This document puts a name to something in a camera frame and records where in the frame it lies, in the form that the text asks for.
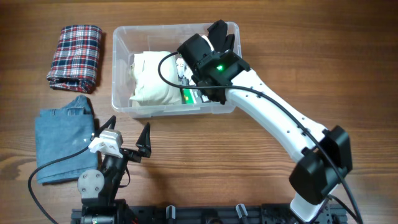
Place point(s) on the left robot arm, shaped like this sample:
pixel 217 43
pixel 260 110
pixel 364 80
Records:
pixel 98 187

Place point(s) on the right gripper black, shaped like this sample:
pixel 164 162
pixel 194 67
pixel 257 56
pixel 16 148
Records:
pixel 197 78

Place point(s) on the folded blue jeans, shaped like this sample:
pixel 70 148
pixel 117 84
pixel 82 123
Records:
pixel 63 132

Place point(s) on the red plaid folded shirt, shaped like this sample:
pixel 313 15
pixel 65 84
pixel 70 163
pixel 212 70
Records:
pixel 76 60

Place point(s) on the black garment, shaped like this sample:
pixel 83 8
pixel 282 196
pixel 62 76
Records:
pixel 219 37

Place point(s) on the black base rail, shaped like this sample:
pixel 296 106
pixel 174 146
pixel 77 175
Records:
pixel 266 213

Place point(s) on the cream cloth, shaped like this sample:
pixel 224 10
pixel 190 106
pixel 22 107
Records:
pixel 150 89

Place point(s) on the clear plastic storage container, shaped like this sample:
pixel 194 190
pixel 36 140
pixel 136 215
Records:
pixel 129 41

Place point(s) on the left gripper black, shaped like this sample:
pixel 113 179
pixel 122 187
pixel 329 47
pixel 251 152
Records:
pixel 143 140

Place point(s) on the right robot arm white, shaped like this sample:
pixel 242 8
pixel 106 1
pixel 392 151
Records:
pixel 322 156

